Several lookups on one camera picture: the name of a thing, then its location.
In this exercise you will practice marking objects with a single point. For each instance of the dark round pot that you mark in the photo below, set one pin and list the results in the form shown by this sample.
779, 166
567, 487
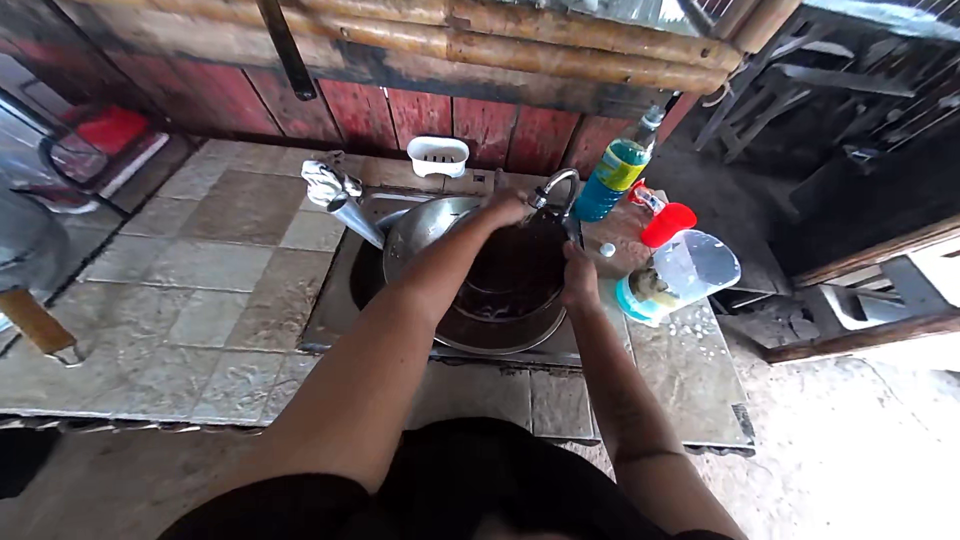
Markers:
517, 262

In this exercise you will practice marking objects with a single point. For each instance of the person's left forearm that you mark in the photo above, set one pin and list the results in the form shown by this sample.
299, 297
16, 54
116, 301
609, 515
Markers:
405, 330

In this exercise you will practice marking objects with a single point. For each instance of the large grey metal pot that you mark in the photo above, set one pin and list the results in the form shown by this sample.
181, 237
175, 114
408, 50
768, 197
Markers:
26, 240

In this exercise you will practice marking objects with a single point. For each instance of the bottle with blue liquid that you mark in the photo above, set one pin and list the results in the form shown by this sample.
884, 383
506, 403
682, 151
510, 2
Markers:
611, 174

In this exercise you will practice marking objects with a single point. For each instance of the white slotted soap dish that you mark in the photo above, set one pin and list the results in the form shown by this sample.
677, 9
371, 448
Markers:
437, 156

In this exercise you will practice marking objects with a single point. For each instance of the grey wooden bench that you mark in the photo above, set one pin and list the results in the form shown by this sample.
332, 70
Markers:
832, 80

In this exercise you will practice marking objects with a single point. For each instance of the red plastic cup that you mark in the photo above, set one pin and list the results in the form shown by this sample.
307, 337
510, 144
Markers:
669, 225

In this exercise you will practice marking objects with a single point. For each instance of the red and white packet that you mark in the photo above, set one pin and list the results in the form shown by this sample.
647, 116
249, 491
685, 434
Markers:
646, 198

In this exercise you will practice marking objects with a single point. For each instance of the large silver metal bowl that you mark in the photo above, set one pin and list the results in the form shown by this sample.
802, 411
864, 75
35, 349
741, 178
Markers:
424, 229

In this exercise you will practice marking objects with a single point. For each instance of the black curved metal rack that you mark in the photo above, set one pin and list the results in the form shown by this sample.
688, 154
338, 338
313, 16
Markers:
46, 157

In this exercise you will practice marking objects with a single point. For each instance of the curved chrome faucet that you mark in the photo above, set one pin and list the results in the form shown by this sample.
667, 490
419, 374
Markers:
568, 178

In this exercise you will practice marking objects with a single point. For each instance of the bamboo pole window ledge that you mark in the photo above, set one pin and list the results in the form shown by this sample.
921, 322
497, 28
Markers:
420, 39

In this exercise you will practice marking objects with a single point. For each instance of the small white bottle cap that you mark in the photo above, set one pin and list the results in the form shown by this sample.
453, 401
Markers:
607, 250

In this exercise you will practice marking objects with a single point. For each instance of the clear plastic pitcher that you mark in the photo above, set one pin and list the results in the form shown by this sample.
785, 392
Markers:
694, 266

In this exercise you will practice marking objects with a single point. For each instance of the wooden frame with grey panels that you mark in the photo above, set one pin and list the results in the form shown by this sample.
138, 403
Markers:
900, 300

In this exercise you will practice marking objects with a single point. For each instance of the person's right forearm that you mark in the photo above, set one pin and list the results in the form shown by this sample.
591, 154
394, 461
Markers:
626, 397

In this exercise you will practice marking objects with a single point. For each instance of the person's left fingers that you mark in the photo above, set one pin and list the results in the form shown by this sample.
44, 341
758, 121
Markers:
521, 205

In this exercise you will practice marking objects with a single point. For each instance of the person's right fingers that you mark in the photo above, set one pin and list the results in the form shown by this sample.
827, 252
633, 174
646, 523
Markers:
571, 250

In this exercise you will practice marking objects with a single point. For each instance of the silver metal cylinder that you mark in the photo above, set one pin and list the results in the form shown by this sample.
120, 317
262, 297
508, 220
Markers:
358, 221

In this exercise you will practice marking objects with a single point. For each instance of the stainless steel sink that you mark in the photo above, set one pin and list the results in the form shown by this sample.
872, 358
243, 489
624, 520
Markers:
328, 325

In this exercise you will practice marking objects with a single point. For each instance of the person's left hand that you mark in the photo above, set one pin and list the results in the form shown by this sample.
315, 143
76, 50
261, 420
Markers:
507, 207

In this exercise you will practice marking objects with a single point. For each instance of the person's body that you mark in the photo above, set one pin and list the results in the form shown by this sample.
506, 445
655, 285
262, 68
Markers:
495, 480

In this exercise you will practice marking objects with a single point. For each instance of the black hanging strip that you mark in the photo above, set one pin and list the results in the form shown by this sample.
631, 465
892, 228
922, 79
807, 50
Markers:
285, 49

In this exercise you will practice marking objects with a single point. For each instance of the person's right hand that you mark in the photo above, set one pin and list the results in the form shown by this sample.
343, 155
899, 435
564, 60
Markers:
580, 281

